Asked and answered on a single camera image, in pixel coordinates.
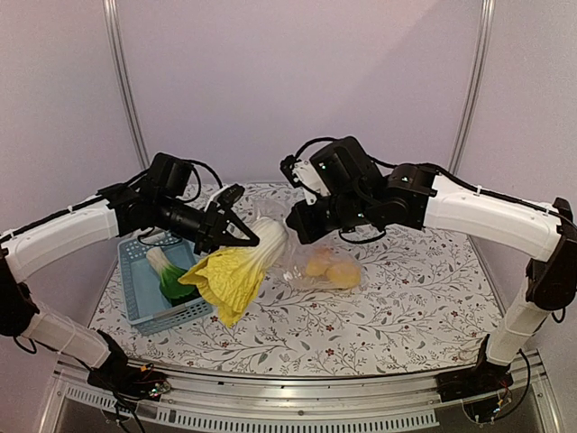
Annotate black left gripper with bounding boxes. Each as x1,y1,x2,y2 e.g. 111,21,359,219
156,195,260,261

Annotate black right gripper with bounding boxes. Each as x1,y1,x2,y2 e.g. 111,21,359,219
285,192,372,245

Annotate yellow napa cabbage toy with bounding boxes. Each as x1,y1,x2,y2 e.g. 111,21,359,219
179,216,289,327

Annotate clear pink zip top bag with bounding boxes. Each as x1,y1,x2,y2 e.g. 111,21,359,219
252,198,363,290

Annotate orange mango toy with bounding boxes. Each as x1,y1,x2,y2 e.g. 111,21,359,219
305,247,333,277

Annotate yellow lemon toy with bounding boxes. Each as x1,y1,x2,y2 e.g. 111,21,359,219
325,263,362,290

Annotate green bok choy toy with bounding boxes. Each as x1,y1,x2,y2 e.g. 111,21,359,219
146,247,199,307

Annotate light blue plastic basket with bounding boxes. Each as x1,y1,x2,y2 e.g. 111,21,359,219
117,233,213,336

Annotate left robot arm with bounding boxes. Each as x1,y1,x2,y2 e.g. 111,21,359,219
1,152,259,401

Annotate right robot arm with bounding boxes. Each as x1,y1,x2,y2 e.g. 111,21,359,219
280,136,576,401

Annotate floral patterned table mat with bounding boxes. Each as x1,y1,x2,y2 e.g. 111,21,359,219
85,181,510,377

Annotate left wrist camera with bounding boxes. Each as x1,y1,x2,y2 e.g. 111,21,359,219
204,184,245,216

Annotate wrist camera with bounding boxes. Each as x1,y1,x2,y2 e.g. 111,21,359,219
280,155,330,206
204,184,245,216

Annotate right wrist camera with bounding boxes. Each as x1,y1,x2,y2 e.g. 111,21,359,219
280,155,330,206

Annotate right rear aluminium frame post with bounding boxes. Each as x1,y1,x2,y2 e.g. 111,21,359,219
448,0,496,174

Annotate aluminium frame post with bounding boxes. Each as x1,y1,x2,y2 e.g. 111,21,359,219
448,0,496,174
103,0,150,169

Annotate left rear aluminium frame post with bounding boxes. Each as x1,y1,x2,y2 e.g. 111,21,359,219
103,0,150,169

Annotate front aluminium table rail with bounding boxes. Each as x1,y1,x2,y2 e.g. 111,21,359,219
39,351,569,432

